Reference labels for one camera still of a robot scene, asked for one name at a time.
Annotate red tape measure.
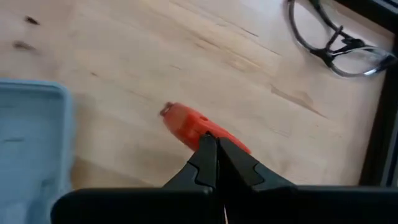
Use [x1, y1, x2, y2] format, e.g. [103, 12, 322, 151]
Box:
[159, 101, 252, 156]

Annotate clear safety glasses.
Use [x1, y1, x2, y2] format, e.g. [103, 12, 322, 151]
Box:
[286, 0, 398, 78]

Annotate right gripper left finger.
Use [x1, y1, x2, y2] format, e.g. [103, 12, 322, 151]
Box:
[51, 133, 218, 224]

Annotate black aluminium table frame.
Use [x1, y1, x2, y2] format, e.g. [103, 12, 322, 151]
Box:
[334, 0, 398, 187]

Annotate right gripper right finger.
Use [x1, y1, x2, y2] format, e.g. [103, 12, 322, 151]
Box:
[217, 137, 398, 224]

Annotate grey plastic tool case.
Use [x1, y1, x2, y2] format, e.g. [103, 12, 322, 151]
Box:
[0, 78, 75, 224]

